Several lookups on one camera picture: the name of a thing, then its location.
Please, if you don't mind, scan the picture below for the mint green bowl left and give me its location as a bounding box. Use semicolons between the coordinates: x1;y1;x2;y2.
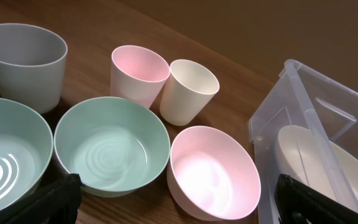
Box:
0;98;53;210

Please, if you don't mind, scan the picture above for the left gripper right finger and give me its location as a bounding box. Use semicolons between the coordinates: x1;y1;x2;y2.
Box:
274;174;358;224

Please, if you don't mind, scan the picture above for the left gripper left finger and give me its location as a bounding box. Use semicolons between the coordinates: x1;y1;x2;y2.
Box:
0;174;83;224

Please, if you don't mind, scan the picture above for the grey plastic cup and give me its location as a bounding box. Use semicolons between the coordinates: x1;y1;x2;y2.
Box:
0;23;68;114

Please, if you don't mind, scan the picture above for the clear plastic storage container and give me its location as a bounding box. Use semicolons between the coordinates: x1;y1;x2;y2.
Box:
248;59;358;223

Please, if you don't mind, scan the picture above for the mint green bowl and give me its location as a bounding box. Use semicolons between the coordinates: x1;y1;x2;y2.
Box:
54;96;171;197
0;98;53;210

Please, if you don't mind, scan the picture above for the mint green bowl right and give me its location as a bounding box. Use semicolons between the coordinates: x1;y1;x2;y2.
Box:
54;96;171;197

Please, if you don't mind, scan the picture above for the pink plastic cup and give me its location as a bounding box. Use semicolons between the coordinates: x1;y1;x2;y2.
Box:
110;45;170;108

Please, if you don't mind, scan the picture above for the cream plastic cup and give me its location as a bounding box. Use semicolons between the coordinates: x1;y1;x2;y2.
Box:
160;59;220;126

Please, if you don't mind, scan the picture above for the pink plastic bowl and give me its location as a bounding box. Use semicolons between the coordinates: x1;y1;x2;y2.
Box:
167;126;261;221

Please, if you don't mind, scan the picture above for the cream plate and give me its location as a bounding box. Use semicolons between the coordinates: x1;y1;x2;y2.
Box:
275;125;358;200

